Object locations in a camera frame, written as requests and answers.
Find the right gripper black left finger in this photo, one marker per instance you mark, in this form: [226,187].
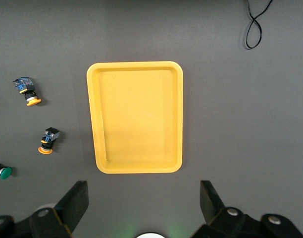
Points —
[67,205]

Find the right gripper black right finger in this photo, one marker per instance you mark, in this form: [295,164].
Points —
[213,210]

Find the yellow mushroom push button switch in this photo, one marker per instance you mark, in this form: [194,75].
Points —
[48,138]
[30,95]

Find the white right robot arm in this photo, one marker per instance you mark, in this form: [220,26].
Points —
[150,235]

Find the yellow plastic tray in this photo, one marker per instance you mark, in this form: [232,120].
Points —
[136,116]

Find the green mushroom push button switch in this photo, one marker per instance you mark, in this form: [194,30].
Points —
[5,173]

